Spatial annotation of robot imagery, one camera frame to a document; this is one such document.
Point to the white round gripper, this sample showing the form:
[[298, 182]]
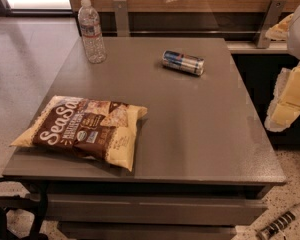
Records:
[[285, 104]]

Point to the red bull can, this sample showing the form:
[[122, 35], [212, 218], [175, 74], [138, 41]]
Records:
[[183, 62]]

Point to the striped tube on floor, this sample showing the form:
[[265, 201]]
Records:
[[280, 223]]

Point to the brown sea salt chips bag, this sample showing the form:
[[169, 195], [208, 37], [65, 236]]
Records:
[[92, 129]]

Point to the clear plastic water bottle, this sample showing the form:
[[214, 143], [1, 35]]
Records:
[[91, 33]]

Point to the black chair base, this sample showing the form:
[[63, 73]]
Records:
[[16, 202]]

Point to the right metal wall bracket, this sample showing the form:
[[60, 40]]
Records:
[[270, 18]]

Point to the metal wall bracket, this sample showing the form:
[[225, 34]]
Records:
[[121, 18], [270, 18]]

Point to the left metal wall bracket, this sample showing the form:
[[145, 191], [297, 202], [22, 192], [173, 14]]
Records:
[[121, 18]]

